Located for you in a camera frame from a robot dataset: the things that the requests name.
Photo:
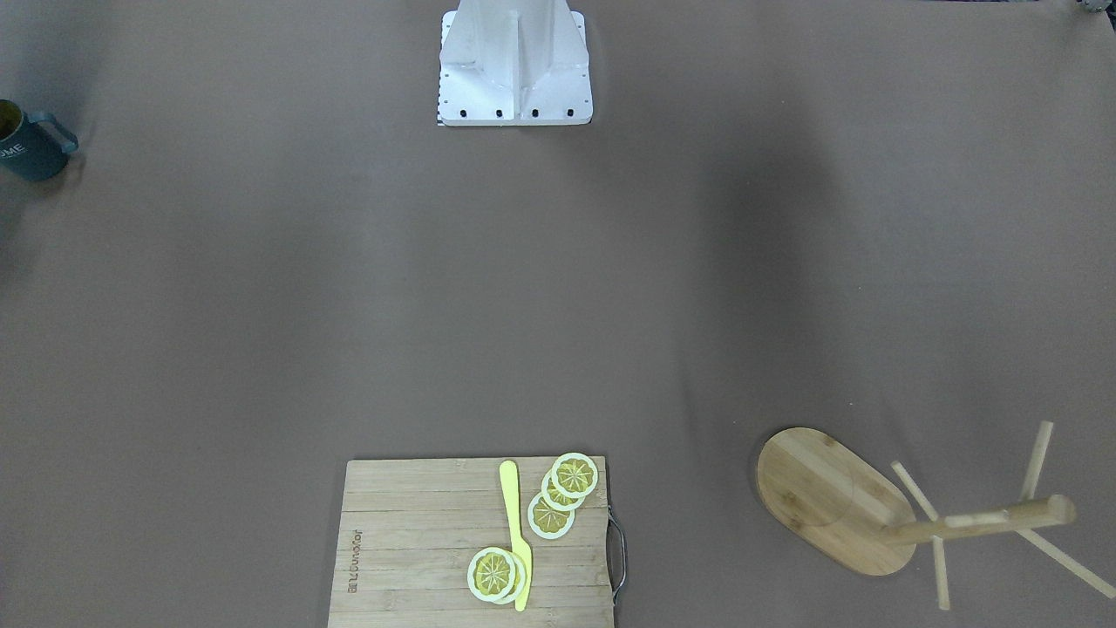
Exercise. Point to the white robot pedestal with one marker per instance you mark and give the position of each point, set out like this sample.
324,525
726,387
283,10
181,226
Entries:
514,63

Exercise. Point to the yellow plastic knife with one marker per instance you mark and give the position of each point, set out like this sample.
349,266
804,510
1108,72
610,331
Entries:
510,488

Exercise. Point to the bamboo cutting board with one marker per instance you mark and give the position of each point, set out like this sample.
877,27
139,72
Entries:
409,529

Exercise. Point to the dark teal mug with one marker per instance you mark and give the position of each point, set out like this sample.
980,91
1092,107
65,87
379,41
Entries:
35,145

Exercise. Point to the lemon slice under single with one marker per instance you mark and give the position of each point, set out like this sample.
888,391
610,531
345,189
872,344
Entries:
519,582

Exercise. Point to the lemon slice middle stack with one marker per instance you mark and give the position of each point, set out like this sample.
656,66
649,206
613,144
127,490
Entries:
555,499

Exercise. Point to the lemon slice top stack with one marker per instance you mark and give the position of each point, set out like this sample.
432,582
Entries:
574,475

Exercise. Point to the lemon slice single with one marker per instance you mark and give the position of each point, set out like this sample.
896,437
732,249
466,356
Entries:
490,574

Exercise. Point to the wooden cup storage rack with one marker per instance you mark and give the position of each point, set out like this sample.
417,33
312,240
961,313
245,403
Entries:
837,502

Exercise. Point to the lemon slice stack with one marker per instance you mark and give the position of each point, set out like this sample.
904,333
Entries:
555,499
574,475

